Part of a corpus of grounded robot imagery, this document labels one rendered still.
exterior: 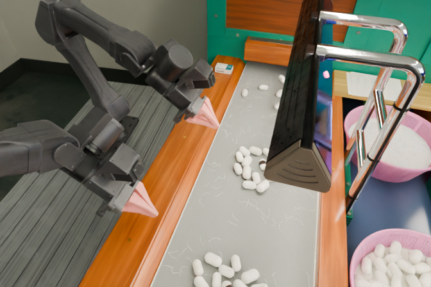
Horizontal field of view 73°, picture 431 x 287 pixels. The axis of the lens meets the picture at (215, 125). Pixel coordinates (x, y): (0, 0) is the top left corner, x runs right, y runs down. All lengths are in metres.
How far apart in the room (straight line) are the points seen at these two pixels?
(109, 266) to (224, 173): 0.34
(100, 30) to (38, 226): 0.50
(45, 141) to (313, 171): 0.38
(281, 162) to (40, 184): 0.75
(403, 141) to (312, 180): 0.66
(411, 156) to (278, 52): 0.52
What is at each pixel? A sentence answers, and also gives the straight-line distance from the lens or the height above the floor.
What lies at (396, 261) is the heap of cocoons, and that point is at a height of 0.74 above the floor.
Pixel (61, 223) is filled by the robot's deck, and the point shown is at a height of 0.67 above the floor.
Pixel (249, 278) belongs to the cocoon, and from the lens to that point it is 0.63.
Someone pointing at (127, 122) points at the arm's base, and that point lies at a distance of 1.04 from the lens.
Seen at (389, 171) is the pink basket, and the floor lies 0.74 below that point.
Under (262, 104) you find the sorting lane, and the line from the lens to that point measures 0.99.
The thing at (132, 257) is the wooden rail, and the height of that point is 0.77.
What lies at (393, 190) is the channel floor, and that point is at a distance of 0.95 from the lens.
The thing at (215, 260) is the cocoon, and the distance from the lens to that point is 0.63.
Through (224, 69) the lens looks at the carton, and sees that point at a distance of 1.07.
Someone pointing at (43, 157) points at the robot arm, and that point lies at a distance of 0.51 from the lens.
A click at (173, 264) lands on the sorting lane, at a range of 0.66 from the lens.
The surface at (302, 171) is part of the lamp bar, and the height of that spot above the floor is 1.07.
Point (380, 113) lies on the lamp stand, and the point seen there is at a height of 0.97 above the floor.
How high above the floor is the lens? 1.34
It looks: 42 degrees down
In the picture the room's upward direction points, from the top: straight up
